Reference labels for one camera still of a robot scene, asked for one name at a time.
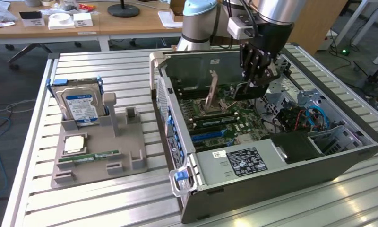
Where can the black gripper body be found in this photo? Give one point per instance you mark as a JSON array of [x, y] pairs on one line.
[[272, 40]]

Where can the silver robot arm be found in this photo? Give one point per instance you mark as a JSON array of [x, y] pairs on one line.
[[195, 23]]

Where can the metal disk bay cage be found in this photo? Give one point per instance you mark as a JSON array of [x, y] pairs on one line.
[[284, 94], [335, 139]]

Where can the wooden cabinet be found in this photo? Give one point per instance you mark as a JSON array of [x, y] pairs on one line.
[[319, 23]]

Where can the white socket box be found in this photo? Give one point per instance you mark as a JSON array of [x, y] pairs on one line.
[[330, 40]]

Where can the CPU socket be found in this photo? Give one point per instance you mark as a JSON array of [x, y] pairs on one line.
[[202, 104]]

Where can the black adapter with green light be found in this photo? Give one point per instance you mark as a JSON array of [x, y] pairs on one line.
[[344, 51]]

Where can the black case latch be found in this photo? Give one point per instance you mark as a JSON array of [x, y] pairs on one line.
[[171, 91]]

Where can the silver chipset heatsink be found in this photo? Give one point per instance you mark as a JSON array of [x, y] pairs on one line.
[[246, 139]]

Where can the blue expansion slot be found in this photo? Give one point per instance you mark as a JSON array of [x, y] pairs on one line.
[[208, 133], [208, 138]]

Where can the stack of papers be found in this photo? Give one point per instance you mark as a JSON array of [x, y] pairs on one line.
[[170, 21]]

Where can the cardboard box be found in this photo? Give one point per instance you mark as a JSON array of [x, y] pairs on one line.
[[176, 7]]

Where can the wooden desk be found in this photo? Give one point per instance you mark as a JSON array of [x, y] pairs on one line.
[[19, 32], [151, 23]]

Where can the grey power supply unit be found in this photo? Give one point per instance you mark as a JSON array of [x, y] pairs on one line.
[[215, 170]]

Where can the black lamp base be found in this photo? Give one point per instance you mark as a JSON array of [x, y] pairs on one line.
[[123, 11]]

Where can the open grey PC case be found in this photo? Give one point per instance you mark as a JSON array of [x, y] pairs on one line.
[[271, 189]]

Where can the grey parts rack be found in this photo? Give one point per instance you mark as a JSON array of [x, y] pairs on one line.
[[126, 142]]

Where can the blue case release latch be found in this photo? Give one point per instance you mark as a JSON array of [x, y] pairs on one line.
[[182, 176]]

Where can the plain white box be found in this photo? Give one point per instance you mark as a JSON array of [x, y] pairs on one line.
[[82, 21]]

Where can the hard disk in blue carrier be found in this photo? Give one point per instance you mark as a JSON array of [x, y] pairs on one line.
[[79, 104]]

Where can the red small item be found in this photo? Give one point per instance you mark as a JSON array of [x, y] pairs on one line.
[[86, 7]]

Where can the flat white box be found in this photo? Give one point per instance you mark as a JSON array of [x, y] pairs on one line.
[[62, 27]]

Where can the green RAM stick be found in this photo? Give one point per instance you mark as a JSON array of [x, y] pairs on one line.
[[88, 156]]

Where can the silver CPU chip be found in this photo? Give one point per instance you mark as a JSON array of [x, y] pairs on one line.
[[74, 144]]

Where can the white tape roll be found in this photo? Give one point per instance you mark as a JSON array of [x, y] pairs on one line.
[[54, 19]]

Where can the beige tape roll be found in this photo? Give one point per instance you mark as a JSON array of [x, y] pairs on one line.
[[47, 2]]

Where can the black chair base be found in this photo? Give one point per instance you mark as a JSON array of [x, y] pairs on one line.
[[29, 50]]

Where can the white box with black top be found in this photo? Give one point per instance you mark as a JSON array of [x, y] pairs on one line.
[[33, 22]]

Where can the grey cup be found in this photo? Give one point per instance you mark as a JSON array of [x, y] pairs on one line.
[[33, 2]]

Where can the small white card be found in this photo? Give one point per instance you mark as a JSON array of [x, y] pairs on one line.
[[3, 24]]

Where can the clear plastic bag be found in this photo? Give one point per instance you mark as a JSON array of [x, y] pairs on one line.
[[1, 11]]

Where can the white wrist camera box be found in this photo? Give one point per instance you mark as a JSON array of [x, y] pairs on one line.
[[240, 27]]

